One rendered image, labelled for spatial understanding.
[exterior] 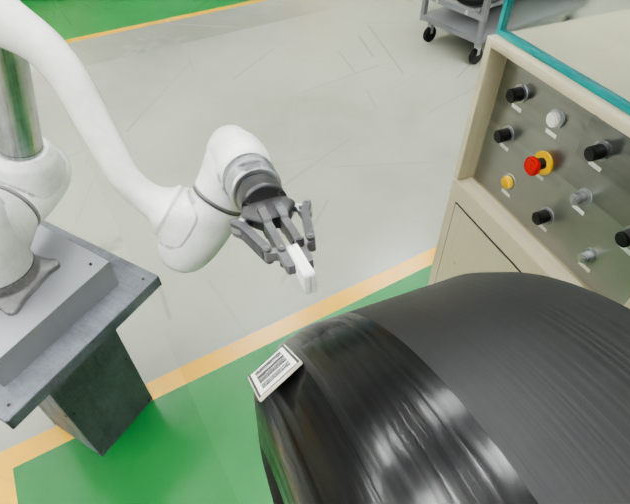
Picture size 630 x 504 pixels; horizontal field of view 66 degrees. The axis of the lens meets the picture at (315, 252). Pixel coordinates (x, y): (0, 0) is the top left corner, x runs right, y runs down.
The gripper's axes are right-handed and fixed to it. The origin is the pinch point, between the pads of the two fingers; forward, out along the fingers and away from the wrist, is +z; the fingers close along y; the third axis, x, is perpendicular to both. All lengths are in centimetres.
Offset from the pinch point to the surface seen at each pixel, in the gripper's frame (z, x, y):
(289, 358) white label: 22.8, -11.8, -8.2
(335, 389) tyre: 28.9, -15.0, -6.9
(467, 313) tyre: 26.8, -14.8, 4.2
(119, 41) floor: -416, 63, -17
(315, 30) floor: -373, 71, 143
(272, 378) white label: 23.9, -11.6, -9.9
